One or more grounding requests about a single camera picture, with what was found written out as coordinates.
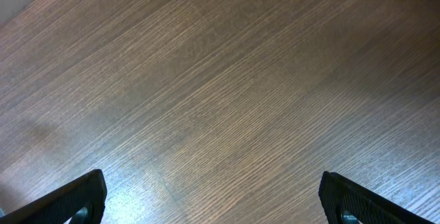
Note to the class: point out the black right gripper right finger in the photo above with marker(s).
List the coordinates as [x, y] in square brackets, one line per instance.
[345, 201]

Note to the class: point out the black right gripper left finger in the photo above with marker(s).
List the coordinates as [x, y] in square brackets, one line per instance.
[79, 201]

